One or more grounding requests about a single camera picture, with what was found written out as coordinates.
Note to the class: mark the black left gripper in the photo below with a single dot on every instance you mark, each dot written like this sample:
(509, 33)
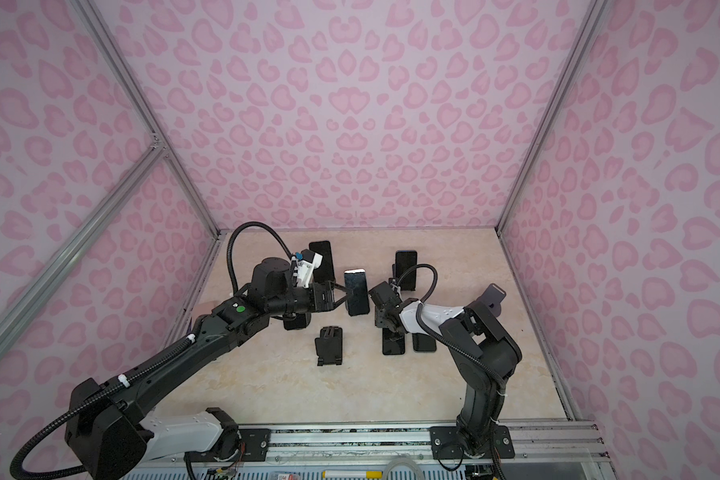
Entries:
(328, 302)

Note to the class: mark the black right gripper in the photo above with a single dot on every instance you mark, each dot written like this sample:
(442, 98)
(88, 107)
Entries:
(379, 317)

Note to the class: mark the black folding stand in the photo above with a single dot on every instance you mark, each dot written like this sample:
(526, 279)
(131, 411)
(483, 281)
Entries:
(329, 346)
(393, 279)

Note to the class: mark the grey round stand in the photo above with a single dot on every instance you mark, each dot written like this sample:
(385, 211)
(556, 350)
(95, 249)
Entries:
(492, 298)

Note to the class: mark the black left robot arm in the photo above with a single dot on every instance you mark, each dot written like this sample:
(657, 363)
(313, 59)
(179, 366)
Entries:
(110, 435)

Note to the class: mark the centre silver-edged black phone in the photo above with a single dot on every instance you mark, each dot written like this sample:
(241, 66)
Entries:
(357, 300)

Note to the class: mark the clear plastic tube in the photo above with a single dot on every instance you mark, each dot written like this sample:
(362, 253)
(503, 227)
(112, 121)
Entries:
(404, 462)

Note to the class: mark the yellow white marker pen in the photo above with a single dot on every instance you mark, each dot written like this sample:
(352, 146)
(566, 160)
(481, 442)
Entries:
(352, 474)

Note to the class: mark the left diagonal aluminium strut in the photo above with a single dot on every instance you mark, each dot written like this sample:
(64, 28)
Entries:
(16, 319)

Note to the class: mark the left corner aluminium profile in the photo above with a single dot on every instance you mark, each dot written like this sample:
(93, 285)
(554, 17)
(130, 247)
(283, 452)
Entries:
(105, 41)

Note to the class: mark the corner aluminium profile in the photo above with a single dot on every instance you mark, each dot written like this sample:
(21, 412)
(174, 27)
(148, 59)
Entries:
(105, 41)
(584, 40)

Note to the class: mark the right corner aluminium profile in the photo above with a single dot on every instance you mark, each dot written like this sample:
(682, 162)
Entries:
(584, 40)

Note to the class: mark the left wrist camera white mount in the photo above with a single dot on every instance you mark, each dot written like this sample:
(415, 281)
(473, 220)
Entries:
(304, 264)

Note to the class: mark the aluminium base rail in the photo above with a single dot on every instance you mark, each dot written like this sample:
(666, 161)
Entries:
(530, 449)

